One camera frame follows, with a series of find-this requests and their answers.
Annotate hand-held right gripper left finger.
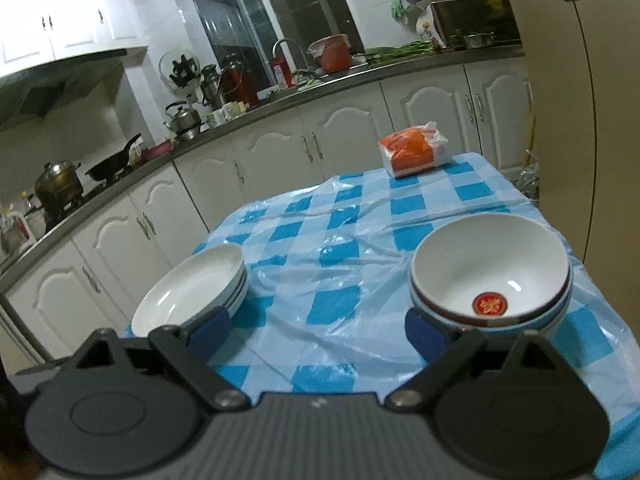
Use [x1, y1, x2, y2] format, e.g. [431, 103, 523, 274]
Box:
[74, 305, 252, 415]

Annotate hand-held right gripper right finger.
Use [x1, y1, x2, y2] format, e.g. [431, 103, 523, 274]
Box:
[383, 306, 569, 415]

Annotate white plate grey scroll pattern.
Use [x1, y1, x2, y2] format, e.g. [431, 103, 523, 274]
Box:
[220, 275, 248, 318]

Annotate large white plate grey flower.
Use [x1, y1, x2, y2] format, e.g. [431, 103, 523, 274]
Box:
[131, 244, 246, 338]

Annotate pale green plate pink flower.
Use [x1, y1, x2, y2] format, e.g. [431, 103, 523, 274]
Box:
[220, 260, 249, 311]

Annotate red rimmed white bowl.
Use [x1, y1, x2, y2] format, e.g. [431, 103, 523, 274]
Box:
[409, 212, 572, 328]

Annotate blue cartoon print bowl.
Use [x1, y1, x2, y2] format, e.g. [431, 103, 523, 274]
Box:
[415, 285, 574, 341]

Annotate white bowl with purple flowers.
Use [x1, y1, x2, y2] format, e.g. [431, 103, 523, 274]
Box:
[411, 272, 574, 335]

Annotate blue checked plastic tablecloth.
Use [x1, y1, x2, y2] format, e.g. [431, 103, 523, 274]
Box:
[122, 152, 640, 480]

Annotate orange tissue pack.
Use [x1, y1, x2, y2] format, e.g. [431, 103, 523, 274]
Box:
[378, 122, 449, 180]

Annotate gas stove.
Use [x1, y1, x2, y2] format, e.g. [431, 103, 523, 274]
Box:
[45, 180, 116, 221]

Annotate clear plastic bag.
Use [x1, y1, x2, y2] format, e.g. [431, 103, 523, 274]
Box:
[517, 162, 541, 201]

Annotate pink bowl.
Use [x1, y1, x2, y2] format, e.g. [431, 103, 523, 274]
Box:
[142, 141, 173, 161]

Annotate black frying pan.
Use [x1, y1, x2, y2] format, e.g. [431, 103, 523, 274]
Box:
[85, 133, 142, 181]

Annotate lidded steel steamer pot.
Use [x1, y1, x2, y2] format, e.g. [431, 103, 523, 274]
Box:
[34, 160, 83, 211]

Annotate steel kettle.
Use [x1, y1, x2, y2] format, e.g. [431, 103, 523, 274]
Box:
[164, 101, 202, 136]

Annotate white plastic jug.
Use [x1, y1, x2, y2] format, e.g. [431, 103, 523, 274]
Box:
[0, 210, 36, 256]

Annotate white mugs cluster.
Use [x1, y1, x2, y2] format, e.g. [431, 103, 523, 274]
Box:
[207, 101, 248, 126]

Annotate white kitchen base cabinets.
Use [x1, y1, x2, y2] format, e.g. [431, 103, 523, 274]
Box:
[0, 45, 536, 376]

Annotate steel thermos jug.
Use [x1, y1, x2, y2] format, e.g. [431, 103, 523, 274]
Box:
[200, 64, 223, 108]

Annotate red thermos jug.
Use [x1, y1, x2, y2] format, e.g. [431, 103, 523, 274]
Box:
[218, 55, 260, 108]

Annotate black knife rack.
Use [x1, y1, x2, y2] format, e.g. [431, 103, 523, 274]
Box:
[159, 49, 202, 88]

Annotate steel kitchen countertop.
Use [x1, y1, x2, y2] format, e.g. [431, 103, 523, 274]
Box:
[0, 42, 526, 291]

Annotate red plastic bottle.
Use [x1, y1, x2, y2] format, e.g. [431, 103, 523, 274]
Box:
[272, 56, 296, 90]

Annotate green vegetable stalks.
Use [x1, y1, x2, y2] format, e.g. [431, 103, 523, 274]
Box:
[367, 41, 436, 61]

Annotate range hood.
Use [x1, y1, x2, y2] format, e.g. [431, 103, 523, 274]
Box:
[0, 46, 149, 133]

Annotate beige refrigerator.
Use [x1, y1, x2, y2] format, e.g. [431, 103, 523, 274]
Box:
[515, 0, 640, 321]

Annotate red plastic basket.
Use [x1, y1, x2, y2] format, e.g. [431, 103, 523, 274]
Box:
[309, 35, 352, 73]

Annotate steel sink faucet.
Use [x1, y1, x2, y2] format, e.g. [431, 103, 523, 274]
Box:
[272, 39, 301, 76]

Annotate floral white cloth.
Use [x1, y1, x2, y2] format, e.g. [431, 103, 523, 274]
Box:
[416, 10, 446, 43]

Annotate dark microwave oven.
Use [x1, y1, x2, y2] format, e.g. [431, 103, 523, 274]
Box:
[430, 0, 522, 48]

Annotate glass window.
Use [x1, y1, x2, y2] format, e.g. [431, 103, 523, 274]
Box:
[182, 0, 368, 106]

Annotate white upper wall cabinets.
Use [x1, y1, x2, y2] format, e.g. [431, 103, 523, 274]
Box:
[0, 0, 151, 78]

